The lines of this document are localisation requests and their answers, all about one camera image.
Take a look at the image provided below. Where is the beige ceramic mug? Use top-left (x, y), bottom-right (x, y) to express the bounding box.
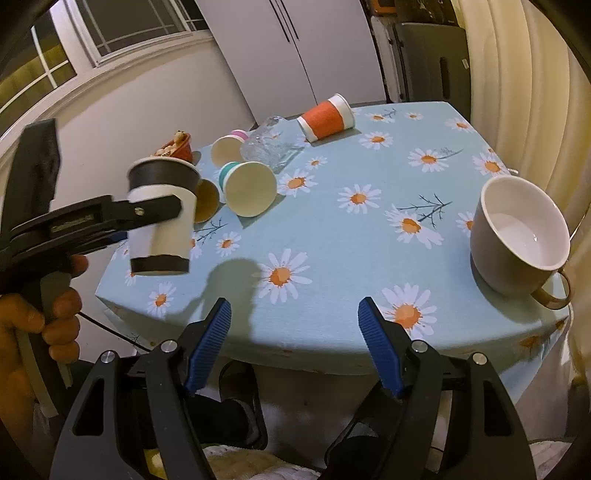
top-left (469, 176), bottom-right (573, 310)

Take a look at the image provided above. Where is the teal striped paper cup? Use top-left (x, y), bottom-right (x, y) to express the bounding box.
top-left (218, 161), bottom-right (278, 218)

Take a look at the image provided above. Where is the cream curtain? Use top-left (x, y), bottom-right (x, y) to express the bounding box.
top-left (455, 0), bottom-right (591, 234)

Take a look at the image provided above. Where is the pink striped paper cup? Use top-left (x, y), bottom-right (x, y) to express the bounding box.
top-left (211, 129), bottom-right (250, 166)

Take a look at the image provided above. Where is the white framed window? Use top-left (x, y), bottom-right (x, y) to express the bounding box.
top-left (0, 0), bottom-right (209, 121)

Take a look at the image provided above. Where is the clear glass mug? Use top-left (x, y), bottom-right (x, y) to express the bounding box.
top-left (240, 115), bottom-right (306, 174)

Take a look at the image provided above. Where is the black cable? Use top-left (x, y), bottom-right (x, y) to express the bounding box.
top-left (76, 311), bottom-right (155, 354)

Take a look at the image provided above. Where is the white cabinet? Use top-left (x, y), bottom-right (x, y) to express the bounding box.
top-left (194, 0), bottom-right (389, 124)

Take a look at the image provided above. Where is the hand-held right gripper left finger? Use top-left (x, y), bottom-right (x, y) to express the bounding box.
top-left (48, 298), bottom-right (232, 480)

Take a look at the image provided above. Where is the orange toy bowl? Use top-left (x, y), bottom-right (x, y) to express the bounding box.
top-left (152, 130), bottom-right (194, 163)

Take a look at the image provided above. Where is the black and white paper cup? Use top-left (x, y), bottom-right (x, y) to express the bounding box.
top-left (126, 157), bottom-right (202, 277)

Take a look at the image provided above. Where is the person's left hand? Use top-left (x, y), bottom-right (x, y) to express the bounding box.
top-left (0, 255), bottom-right (89, 418)

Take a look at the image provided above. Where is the cream cloth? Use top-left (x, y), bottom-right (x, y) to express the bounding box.
top-left (203, 444), bottom-right (326, 480)

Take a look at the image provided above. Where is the plain brown paper cup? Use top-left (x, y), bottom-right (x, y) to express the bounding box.
top-left (193, 179), bottom-right (221, 225)

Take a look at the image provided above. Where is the blue daisy print tablecloth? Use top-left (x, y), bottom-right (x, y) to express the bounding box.
top-left (95, 102), bottom-right (574, 377)

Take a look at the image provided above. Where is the black appliance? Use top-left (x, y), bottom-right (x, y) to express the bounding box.
top-left (392, 21), bottom-right (472, 103)

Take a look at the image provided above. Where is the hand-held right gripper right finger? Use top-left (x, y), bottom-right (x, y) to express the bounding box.
top-left (358, 296), bottom-right (539, 480)

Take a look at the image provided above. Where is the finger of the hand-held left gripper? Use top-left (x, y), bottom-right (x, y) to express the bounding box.
top-left (105, 194), bottom-right (184, 230)

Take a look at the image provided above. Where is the orange paper cup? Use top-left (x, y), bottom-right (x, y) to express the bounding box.
top-left (297, 93), bottom-right (355, 143)

